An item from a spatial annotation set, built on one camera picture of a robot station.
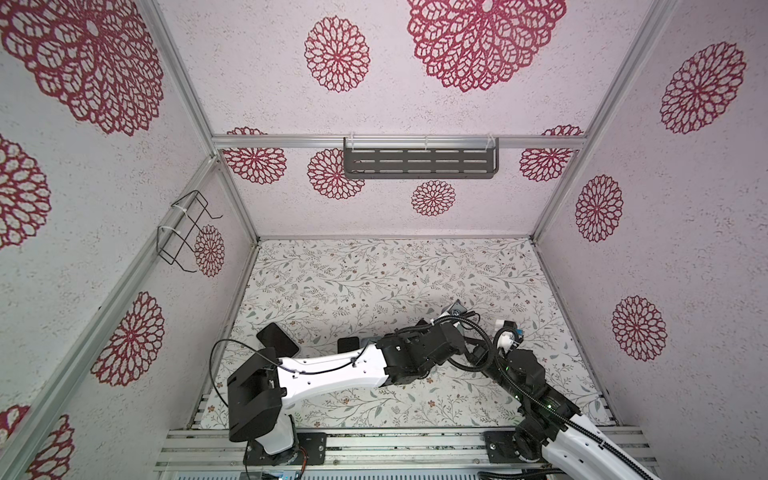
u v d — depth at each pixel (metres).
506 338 0.71
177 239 0.75
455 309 0.63
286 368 0.44
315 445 0.75
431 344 0.54
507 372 0.61
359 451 0.75
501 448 0.73
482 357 0.68
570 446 0.54
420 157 0.93
